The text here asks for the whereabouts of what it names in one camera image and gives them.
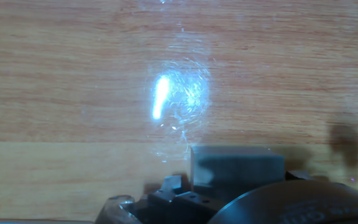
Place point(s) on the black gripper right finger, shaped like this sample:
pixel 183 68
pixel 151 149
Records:
pixel 297 175

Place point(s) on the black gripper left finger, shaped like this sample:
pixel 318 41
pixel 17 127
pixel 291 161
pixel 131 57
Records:
pixel 182 208

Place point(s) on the pale wooden cube block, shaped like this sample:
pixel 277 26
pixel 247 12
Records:
pixel 238 171

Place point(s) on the glossy wood-pattern mat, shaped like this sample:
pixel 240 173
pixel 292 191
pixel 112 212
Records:
pixel 57 93

